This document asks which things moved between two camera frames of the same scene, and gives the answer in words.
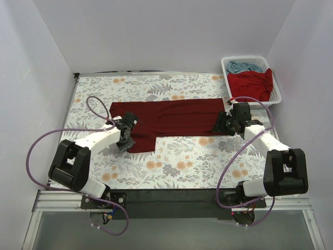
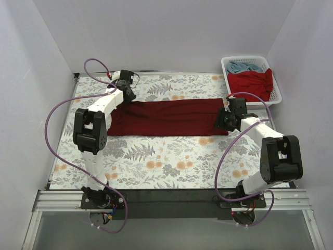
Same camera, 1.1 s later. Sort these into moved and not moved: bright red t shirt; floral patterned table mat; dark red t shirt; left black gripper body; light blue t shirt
Moved: left black gripper body; dark red t shirt
Not moved: light blue t shirt; bright red t shirt; floral patterned table mat
